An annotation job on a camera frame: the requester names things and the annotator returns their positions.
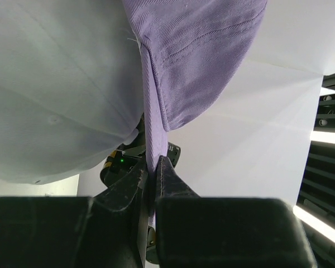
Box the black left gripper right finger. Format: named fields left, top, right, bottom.
left=155, top=156, right=317, bottom=267

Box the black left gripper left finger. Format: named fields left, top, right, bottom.
left=0, top=159, right=148, bottom=267

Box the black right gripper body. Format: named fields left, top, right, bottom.
left=99, top=116, right=154, bottom=188

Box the purple baseball cap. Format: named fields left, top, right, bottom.
left=121, top=0, right=269, bottom=229

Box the white baseball cap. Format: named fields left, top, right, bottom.
left=0, top=1, right=143, bottom=185

